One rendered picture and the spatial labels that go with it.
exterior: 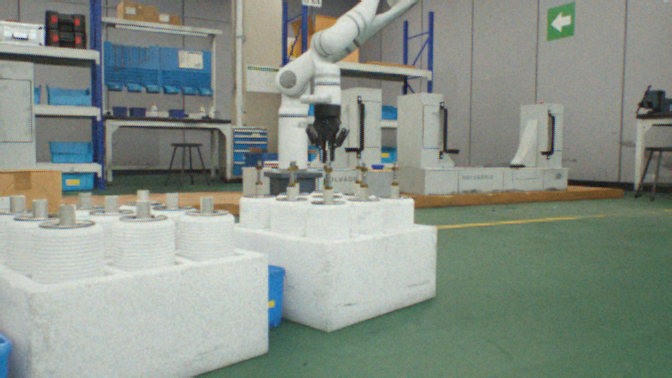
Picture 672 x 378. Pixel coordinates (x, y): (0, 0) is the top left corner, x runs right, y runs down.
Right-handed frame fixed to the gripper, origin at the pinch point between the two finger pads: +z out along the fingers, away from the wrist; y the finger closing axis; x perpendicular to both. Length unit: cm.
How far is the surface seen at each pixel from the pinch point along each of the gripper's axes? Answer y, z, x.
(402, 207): -26.2, 11.9, 9.0
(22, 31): 412, -109, -167
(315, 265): -18.9, 21.9, 37.2
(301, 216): -9.7, 13.3, 28.2
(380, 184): -10.9, 7.8, -11.7
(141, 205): -7, 8, 71
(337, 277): -23.2, 24.1, 35.7
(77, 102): 387, -48, -202
